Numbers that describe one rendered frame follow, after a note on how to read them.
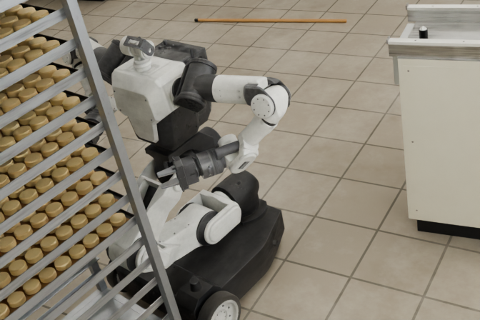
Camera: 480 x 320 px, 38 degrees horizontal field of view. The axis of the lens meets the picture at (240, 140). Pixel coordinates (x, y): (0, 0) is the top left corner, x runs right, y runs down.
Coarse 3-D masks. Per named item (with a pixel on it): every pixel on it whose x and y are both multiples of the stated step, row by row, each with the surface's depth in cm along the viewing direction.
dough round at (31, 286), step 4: (32, 280) 207; (36, 280) 206; (24, 284) 206; (28, 284) 205; (32, 284) 205; (36, 284) 205; (40, 284) 206; (24, 288) 204; (28, 288) 204; (32, 288) 204; (36, 288) 204; (40, 288) 206; (28, 292) 204; (32, 292) 204; (36, 292) 205
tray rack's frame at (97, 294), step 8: (96, 296) 277; (120, 296) 274; (80, 304) 275; (88, 304) 274; (104, 304) 272; (112, 304) 272; (120, 304) 271; (136, 304) 269; (72, 312) 272; (80, 312) 271; (96, 312) 270; (104, 312) 269; (112, 312) 268; (128, 312) 266; (136, 312) 266
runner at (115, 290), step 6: (144, 264) 232; (150, 264) 234; (138, 270) 230; (126, 276) 227; (132, 276) 229; (120, 282) 225; (126, 282) 228; (114, 288) 224; (120, 288) 226; (108, 294) 222; (114, 294) 225; (102, 300) 221; (108, 300) 223; (96, 306) 220; (84, 312) 217; (90, 312) 218; (78, 318) 215; (84, 318) 217
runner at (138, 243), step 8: (128, 248) 225; (136, 248) 227; (120, 256) 223; (128, 256) 225; (112, 264) 221; (104, 272) 219; (96, 280) 217; (80, 288) 213; (88, 288) 215; (72, 296) 211; (80, 296) 214; (64, 304) 210; (56, 312) 208
